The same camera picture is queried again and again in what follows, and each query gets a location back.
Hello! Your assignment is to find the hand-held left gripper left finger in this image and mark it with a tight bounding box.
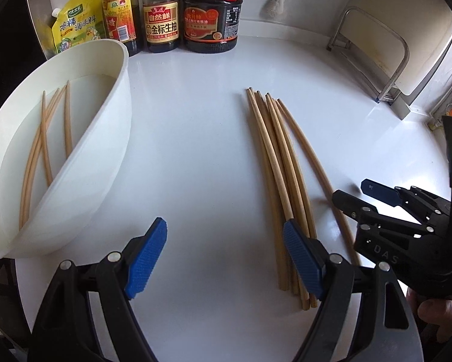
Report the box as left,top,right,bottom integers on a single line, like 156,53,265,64
27,217,168,362

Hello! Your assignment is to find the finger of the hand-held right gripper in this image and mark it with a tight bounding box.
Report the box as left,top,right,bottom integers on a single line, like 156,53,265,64
332,189,452,297
361,178,452,238

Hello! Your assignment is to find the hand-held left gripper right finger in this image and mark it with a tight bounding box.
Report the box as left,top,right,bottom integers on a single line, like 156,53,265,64
282,219,425,362

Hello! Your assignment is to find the pile of wooden chopsticks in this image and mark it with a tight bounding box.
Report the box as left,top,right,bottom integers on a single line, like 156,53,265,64
246,87,362,312

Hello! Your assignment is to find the white round basin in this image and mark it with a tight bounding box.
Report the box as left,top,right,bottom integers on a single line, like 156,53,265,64
0,38,133,260

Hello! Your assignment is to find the person's right hand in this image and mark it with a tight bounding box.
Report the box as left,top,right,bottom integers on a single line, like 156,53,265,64
406,286,452,345

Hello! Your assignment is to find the metal board rack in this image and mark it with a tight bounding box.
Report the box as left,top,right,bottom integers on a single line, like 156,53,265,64
327,6,410,103

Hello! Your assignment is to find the cream cutting board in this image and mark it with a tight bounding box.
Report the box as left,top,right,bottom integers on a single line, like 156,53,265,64
339,0,452,121

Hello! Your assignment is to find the soy sauce bottle yellow cap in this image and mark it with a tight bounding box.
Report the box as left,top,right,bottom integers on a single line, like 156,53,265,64
143,0,181,53

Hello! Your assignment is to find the vinegar bottle with yellow cap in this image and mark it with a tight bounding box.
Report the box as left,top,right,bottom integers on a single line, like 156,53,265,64
101,0,143,57

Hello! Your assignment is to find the yellow seasoning pouch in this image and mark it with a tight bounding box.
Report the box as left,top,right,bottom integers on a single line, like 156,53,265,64
48,0,107,55

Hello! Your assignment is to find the wall power socket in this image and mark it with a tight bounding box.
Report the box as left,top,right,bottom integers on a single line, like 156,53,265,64
427,107,452,132

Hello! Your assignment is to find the large soy sauce jug red handle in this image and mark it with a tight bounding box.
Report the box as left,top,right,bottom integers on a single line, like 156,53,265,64
182,0,244,54

